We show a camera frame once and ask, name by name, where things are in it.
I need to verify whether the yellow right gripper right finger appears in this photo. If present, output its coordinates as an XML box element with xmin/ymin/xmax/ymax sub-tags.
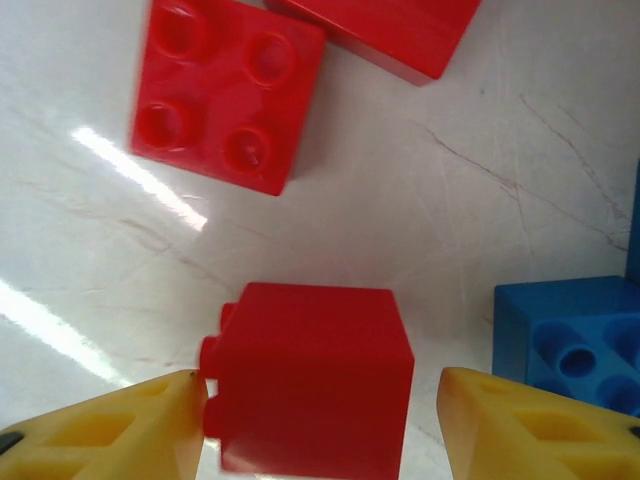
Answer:
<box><xmin>437</xmin><ymin>366</ymin><xmax>640</xmax><ymax>480</ymax></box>

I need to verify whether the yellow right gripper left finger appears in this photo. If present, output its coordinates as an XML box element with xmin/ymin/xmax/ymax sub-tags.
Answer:
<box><xmin>0</xmin><ymin>368</ymin><xmax>208</xmax><ymax>480</ymax></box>

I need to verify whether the blue lego brick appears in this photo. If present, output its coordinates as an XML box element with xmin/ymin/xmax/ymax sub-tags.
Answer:
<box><xmin>492</xmin><ymin>275</ymin><xmax>640</xmax><ymax>419</ymax></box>
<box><xmin>624</xmin><ymin>158</ymin><xmax>640</xmax><ymax>281</ymax></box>

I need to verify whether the red square lego brick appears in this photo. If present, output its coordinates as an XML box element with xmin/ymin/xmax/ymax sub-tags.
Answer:
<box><xmin>262</xmin><ymin>0</ymin><xmax>484</xmax><ymax>89</ymax></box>
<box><xmin>199</xmin><ymin>282</ymin><xmax>416</xmax><ymax>474</ymax></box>
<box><xmin>128</xmin><ymin>0</ymin><xmax>327</xmax><ymax>197</ymax></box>

